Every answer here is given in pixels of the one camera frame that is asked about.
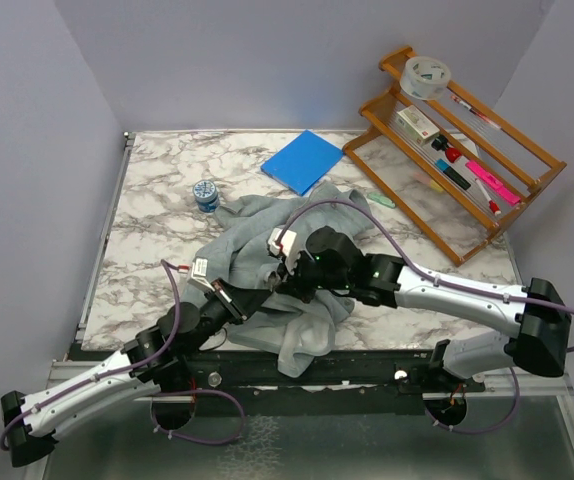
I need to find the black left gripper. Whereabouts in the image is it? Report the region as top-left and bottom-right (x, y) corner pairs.
(184, 278), (271, 357)

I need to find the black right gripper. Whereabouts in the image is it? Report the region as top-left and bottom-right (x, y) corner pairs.
(277, 245), (351, 302)

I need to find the grey zip-up jacket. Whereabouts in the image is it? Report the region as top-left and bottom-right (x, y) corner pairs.
(181, 180), (374, 379)

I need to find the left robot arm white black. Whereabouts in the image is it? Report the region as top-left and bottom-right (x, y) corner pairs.
(0, 279), (271, 468)

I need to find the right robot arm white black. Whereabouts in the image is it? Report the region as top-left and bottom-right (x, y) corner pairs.
(268, 226), (571, 391)

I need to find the mint green eraser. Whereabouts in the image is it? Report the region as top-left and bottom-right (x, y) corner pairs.
(367, 192), (396, 209)

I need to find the blue patterned round container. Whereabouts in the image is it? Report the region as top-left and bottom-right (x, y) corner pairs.
(192, 180), (220, 213)

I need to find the blue paper sheet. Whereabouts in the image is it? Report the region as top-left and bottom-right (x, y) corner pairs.
(260, 130), (343, 196)

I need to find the yellow highlighter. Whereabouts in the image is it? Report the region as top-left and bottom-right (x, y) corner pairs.
(429, 180), (443, 193)

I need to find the blue black highlighter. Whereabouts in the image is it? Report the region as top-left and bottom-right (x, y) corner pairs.
(435, 159), (471, 191)

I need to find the wooden two-tier rack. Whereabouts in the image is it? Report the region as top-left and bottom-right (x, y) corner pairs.
(343, 46), (566, 266)

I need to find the white green small box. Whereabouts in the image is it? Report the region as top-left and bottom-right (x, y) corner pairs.
(396, 105), (440, 146)

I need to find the red white marker pen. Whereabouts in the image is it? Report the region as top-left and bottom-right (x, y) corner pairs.
(475, 178), (501, 217)

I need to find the pink highlighter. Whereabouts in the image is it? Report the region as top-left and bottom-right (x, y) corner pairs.
(466, 160), (521, 206)

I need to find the clear tape roll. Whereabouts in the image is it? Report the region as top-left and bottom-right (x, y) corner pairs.
(400, 56), (452, 101)

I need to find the red pen on top shelf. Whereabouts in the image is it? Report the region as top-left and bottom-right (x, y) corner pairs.
(450, 94), (502, 131)

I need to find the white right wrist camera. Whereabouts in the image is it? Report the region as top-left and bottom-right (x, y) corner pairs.
(267, 227), (304, 273)

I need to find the aluminium frame rail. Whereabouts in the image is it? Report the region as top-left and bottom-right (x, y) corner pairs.
(21, 354), (574, 480)

